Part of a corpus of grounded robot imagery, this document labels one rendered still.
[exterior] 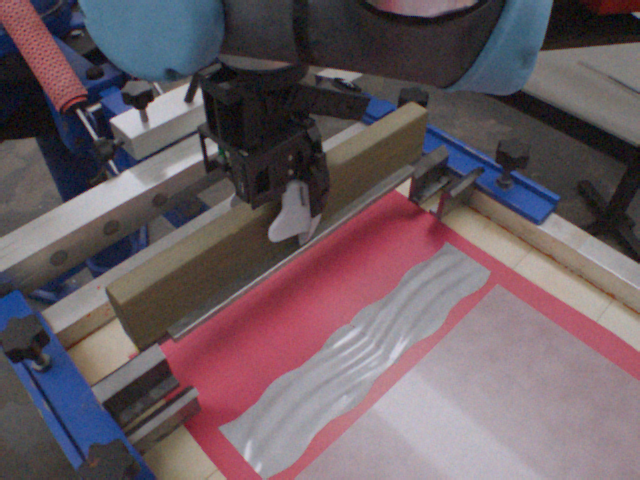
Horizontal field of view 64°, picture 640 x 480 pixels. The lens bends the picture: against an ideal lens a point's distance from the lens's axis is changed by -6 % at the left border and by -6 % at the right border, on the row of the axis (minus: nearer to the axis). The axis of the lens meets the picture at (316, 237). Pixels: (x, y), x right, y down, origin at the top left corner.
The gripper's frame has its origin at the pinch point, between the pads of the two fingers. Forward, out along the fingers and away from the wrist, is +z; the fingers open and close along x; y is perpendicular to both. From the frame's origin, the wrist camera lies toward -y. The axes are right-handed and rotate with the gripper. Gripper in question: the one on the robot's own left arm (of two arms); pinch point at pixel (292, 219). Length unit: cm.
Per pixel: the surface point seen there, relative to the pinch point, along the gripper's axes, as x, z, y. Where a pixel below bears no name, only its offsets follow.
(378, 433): 19.9, 9.7, 7.3
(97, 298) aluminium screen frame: -10.6, 6.2, 19.7
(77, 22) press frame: -72, 4, -8
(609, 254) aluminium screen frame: 25.8, 6.4, -27.6
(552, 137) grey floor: -37, 106, -191
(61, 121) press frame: -44.2, 5.2, 8.1
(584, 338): 29.1, 9.8, -17.4
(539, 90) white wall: -53, 92, -199
